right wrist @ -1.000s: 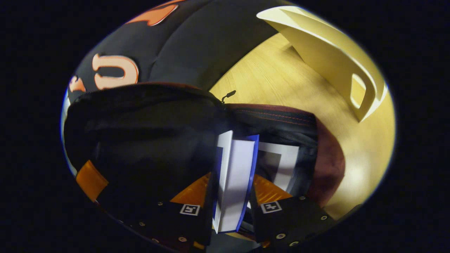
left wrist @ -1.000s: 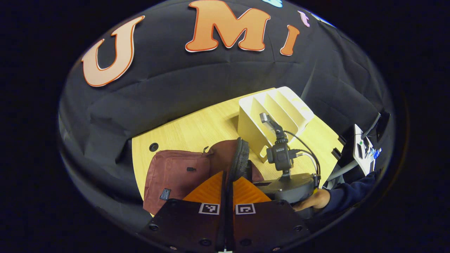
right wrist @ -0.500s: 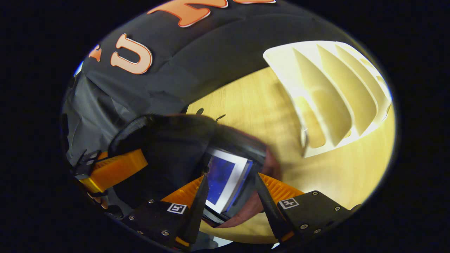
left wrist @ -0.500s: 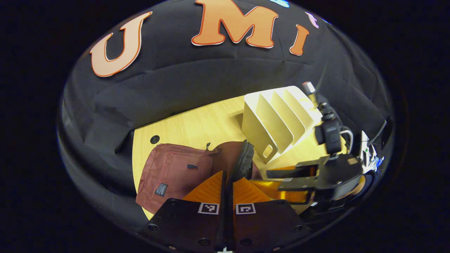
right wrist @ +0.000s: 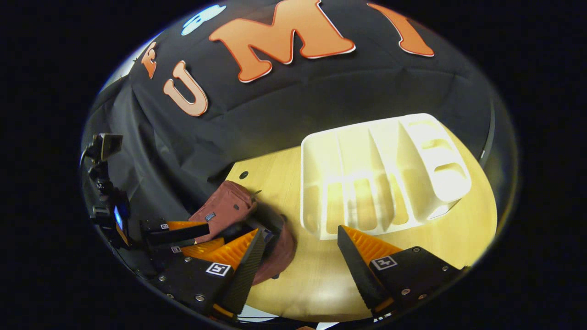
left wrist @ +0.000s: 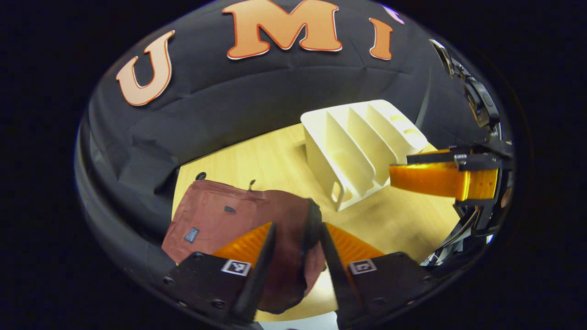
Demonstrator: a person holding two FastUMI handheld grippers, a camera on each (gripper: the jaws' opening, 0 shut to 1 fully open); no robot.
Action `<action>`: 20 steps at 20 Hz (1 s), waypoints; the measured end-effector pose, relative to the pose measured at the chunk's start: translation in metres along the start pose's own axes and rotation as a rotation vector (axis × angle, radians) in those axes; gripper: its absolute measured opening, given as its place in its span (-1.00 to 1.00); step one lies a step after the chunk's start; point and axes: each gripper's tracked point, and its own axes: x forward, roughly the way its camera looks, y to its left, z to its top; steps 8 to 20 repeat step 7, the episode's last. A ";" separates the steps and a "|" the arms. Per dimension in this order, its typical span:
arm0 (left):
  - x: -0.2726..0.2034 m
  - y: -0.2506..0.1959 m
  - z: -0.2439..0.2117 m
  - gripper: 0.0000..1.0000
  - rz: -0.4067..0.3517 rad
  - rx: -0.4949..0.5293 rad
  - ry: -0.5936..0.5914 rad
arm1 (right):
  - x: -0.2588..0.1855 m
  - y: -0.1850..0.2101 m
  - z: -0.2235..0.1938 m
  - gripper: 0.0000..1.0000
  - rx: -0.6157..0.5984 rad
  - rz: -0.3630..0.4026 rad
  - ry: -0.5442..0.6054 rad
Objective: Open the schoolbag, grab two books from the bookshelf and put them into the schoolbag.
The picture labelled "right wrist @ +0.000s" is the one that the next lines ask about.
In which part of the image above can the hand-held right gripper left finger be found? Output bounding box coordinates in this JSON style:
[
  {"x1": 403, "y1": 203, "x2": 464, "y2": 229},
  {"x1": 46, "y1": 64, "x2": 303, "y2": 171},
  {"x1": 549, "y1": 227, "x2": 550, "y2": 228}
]
[{"x1": 147, "y1": 228, "x2": 267, "y2": 321}]

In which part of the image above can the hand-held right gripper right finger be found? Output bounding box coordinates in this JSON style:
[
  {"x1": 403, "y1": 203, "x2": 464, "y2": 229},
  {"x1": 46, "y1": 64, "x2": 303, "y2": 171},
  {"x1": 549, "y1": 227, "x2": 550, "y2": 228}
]
[{"x1": 337, "y1": 225, "x2": 464, "y2": 319}]

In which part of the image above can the maroon schoolbag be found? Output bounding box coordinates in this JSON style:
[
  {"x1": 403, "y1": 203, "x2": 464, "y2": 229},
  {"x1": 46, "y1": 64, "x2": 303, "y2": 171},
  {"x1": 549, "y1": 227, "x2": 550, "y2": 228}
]
[{"x1": 188, "y1": 180, "x2": 296, "y2": 286}]

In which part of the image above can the white plastic bookshelf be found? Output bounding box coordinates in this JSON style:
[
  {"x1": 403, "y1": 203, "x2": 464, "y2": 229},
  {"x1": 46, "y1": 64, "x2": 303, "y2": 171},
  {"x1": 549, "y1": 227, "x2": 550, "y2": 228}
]
[{"x1": 300, "y1": 113, "x2": 473, "y2": 241}]

